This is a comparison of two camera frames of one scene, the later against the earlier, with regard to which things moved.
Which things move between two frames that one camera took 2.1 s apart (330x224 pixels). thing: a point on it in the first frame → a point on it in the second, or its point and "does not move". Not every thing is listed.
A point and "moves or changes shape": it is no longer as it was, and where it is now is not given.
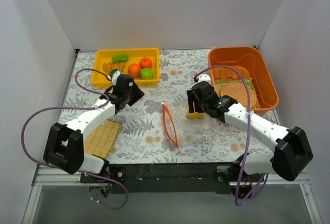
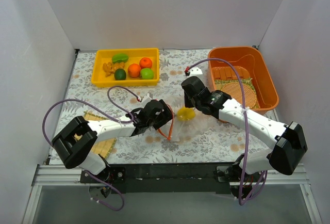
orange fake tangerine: [134, 69] does not move
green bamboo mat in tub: [219, 84] does not move
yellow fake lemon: [195, 114] → [185, 114]
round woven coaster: [237, 91] does not move
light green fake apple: [146, 73] does not move
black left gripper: [133, 96] → [163, 115]
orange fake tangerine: [145, 62] does not move
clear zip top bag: [183, 130] moves or changes shape
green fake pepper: [119, 58] does not move
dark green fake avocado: [113, 71] moves or changes shape
